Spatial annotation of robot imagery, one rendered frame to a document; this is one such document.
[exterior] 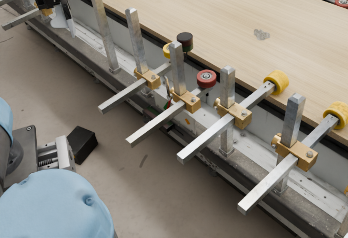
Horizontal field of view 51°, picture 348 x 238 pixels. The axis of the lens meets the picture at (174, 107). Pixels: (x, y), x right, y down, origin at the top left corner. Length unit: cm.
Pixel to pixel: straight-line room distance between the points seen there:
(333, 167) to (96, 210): 128
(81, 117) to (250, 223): 140
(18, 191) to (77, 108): 257
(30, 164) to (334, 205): 106
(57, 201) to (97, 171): 214
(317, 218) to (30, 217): 119
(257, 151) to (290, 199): 30
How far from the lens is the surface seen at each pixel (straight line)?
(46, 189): 28
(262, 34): 170
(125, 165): 239
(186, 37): 136
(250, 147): 162
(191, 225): 211
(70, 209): 26
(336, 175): 151
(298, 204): 139
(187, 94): 148
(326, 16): 190
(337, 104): 133
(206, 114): 174
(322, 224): 137
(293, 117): 108
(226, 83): 120
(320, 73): 156
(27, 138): 125
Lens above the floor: 188
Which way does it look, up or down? 45 degrees down
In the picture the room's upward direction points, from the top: 8 degrees counter-clockwise
